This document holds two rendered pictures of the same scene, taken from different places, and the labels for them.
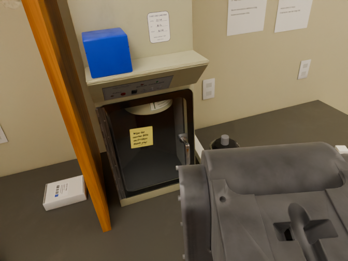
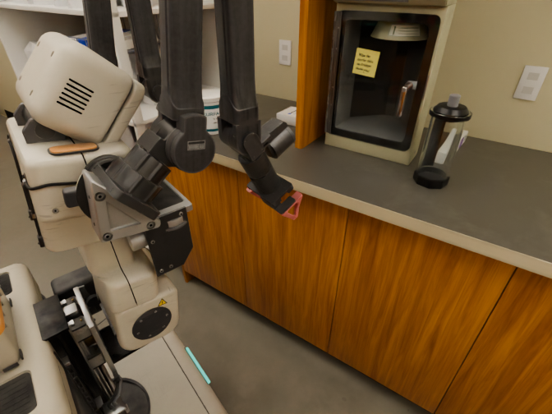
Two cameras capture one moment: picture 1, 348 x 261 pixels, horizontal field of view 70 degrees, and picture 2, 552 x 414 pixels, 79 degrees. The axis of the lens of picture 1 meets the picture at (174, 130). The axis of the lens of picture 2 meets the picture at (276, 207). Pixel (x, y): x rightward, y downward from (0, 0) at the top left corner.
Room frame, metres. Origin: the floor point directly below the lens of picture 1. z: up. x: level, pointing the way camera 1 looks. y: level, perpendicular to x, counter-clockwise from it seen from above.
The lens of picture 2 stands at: (-0.24, -0.58, 1.47)
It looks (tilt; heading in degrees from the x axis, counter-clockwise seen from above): 35 degrees down; 51
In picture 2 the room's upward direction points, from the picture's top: straight up
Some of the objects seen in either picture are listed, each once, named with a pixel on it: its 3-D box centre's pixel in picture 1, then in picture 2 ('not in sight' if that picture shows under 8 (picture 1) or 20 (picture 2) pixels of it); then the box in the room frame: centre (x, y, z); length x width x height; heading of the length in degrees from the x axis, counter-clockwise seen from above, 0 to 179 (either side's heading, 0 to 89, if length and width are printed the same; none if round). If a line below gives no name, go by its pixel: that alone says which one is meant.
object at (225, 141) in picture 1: (224, 143); (452, 107); (0.72, -0.18, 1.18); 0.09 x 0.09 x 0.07
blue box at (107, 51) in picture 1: (106, 52); not in sight; (0.64, 0.15, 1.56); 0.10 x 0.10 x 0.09; 17
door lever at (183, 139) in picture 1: (185, 150); (403, 99); (0.71, -0.04, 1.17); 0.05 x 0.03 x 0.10; 16
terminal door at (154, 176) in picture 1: (154, 148); (374, 84); (0.71, 0.07, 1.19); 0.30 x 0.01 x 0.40; 106
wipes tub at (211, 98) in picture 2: not in sight; (209, 112); (0.41, 0.64, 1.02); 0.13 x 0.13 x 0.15
